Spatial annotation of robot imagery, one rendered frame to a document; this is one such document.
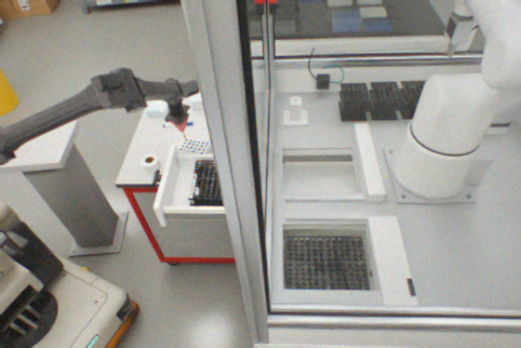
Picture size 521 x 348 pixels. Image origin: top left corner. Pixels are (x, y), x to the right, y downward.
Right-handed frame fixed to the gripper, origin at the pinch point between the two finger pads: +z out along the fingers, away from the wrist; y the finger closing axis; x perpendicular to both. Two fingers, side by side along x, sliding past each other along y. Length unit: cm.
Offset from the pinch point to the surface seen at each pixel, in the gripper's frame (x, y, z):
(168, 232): 8, -22, 48
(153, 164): 6.4, -15.7, 6.5
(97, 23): 250, 221, 88
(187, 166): -10.1, -16.1, 2.2
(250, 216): -61, -69, -60
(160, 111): 21.2, 15.1, 6.8
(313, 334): -70, -66, -15
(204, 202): -24.8, -31.3, -0.2
